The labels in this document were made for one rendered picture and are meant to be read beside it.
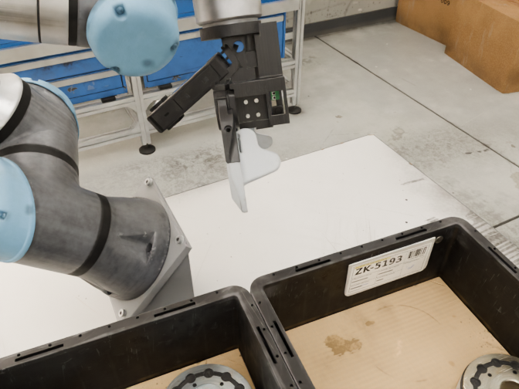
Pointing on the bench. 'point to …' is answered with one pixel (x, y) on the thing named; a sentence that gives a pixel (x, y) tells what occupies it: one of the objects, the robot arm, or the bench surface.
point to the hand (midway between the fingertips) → (238, 195)
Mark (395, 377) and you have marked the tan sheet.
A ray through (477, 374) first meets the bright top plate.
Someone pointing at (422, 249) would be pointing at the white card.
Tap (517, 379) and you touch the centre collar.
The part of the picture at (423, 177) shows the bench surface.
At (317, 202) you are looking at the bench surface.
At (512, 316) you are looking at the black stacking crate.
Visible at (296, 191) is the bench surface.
